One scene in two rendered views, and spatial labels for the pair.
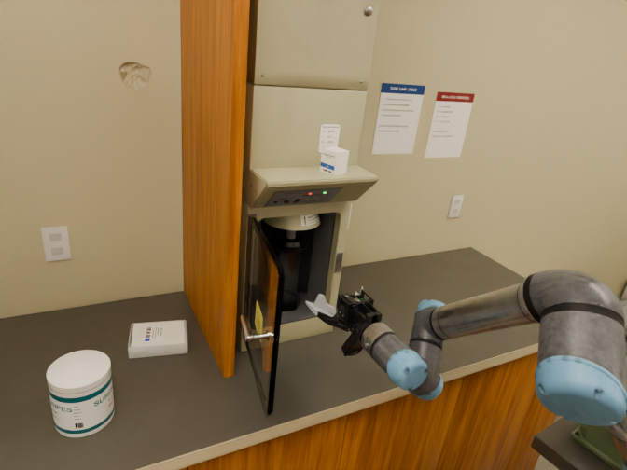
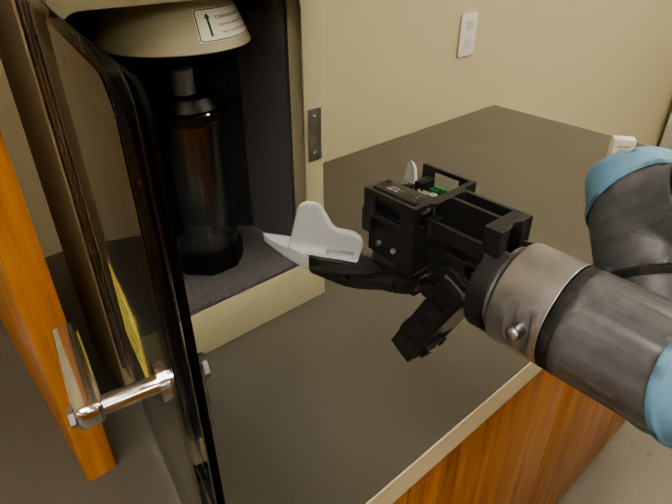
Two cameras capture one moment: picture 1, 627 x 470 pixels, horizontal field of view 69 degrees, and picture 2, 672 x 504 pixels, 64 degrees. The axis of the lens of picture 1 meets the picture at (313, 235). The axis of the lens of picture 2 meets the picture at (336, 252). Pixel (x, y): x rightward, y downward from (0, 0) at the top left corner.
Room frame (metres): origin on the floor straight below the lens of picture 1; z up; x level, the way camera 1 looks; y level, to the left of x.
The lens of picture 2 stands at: (0.60, 0.02, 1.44)
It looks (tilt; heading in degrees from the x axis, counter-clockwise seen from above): 32 degrees down; 348
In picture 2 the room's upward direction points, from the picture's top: straight up
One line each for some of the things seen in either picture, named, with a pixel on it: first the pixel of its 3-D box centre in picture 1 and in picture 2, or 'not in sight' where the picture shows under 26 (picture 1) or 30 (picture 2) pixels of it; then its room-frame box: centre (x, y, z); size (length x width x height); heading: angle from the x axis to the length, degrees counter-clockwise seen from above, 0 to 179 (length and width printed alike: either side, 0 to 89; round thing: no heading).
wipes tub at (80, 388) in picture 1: (82, 393); not in sight; (0.80, 0.49, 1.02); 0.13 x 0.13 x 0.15
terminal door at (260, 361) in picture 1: (259, 312); (128, 301); (0.95, 0.11, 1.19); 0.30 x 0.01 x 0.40; 20
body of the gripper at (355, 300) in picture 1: (359, 317); (443, 246); (0.93, -0.13, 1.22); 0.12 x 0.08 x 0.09; 29
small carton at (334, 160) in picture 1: (334, 160); not in sight; (1.16, -0.03, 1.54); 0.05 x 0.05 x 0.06; 48
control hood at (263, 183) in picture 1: (313, 191); not in sight; (1.13, 0.01, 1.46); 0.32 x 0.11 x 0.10; 120
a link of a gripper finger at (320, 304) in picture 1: (320, 303); (310, 232); (0.98, -0.04, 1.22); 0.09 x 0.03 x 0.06; 65
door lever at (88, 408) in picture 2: (254, 327); (105, 363); (0.87, 0.11, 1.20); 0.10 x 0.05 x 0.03; 20
